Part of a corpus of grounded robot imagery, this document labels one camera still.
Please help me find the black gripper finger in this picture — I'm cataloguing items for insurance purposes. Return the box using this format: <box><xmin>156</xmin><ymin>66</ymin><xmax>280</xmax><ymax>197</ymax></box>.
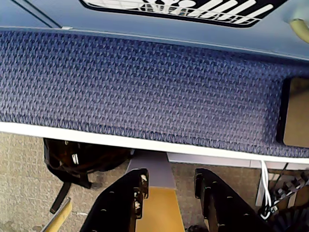
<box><xmin>194</xmin><ymin>168</ymin><xmax>271</xmax><ymax>232</ymax></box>
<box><xmin>79</xmin><ymin>168</ymin><xmax>149</xmax><ymax>232</ymax></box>

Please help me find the yellow board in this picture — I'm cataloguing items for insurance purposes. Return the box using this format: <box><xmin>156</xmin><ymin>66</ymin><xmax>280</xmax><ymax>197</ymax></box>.
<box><xmin>135</xmin><ymin>187</ymin><xmax>186</xmax><ymax>232</ymax></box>

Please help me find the wooden stick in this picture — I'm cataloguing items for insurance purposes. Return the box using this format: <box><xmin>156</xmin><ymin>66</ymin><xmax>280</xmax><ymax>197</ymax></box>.
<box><xmin>44</xmin><ymin>197</ymin><xmax>73</xmax><ymax>232</ymax></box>

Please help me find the gray desk crossbar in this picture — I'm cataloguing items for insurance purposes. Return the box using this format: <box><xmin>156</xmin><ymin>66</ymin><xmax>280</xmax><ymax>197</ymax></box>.
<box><xmin>168</xmin><ymin>153</ymin><xmax>309</xmax><ymax>171</ymax></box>

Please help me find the gray desk leg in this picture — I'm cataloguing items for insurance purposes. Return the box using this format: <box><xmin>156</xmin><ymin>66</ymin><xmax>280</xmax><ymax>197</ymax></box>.
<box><xmin>125</xmin><ymin>151</ymin><xmax>177</xmax><ymax>189</ymax></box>

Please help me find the black backpack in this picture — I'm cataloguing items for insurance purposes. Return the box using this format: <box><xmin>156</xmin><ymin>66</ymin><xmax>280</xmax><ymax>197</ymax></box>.
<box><xmin>42</xmin><ymin>138</ymin><xmax>132</xmax><ymax>215</ymax></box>

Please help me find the black framed tan panel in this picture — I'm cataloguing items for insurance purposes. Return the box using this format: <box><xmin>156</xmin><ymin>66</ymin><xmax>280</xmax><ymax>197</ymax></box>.
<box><xmin>276</xmin><ymin>77</ymin><xmax>309</xmax><ymax>147</ymax></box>

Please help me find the blue woven mat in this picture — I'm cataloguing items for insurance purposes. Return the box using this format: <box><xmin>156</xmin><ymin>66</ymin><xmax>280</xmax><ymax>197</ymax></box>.
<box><xmin>0</xmin><ymin>30</ymin><xmax>309</xmax><ymax>158</ymax></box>

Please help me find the black dishwasher rack sticker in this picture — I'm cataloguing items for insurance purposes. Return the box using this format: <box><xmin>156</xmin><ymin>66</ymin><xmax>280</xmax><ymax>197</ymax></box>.
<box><xmin>79</xmin><ymin>0</ymin><xmax>288</xmax><ymax>29</ymax></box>

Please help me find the white cable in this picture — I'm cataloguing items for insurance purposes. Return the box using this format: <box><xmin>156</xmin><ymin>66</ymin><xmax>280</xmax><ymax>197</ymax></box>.
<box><xmin>259</xmin><ymin>159</ymin><xmax>275</xmax><ymax>220</ymax></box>

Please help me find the cream dishwasher door handle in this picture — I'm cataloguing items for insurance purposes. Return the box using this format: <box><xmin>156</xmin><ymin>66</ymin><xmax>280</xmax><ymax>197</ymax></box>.
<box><xmin>288</xmin><ymin>18</ymin><xmax>309</xmax><ymax>44</ymax></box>

